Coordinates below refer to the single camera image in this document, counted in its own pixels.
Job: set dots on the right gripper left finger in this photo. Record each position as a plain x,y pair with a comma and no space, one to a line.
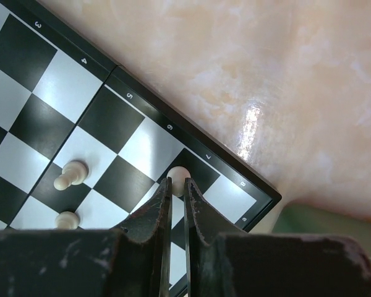
129,259

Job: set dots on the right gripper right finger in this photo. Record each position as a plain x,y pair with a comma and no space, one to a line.
223,260

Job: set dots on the green plastic tray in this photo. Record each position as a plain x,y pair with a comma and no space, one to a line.
298,218

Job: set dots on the black white chess board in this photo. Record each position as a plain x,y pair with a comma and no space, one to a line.
62,100

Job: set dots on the white pawn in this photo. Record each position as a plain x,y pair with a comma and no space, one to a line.
178,175
67,221
73,173

